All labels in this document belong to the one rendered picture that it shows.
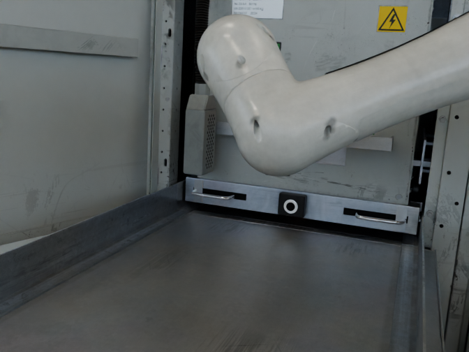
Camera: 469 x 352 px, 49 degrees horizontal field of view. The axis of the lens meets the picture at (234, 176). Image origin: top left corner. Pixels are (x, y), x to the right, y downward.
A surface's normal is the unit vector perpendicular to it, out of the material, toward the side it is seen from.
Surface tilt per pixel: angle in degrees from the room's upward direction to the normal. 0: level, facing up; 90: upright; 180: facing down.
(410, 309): 0
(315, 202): 90
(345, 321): 0
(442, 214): 90
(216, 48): 79
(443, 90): 109
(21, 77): 90
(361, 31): 90
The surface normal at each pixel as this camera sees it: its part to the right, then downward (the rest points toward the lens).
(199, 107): -0.26, -0.33
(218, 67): -0.67, 0.04
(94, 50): 0.78, 0.17
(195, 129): -0.33, 0.16
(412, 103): 0.33, 0.59
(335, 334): 0.06, -0.98
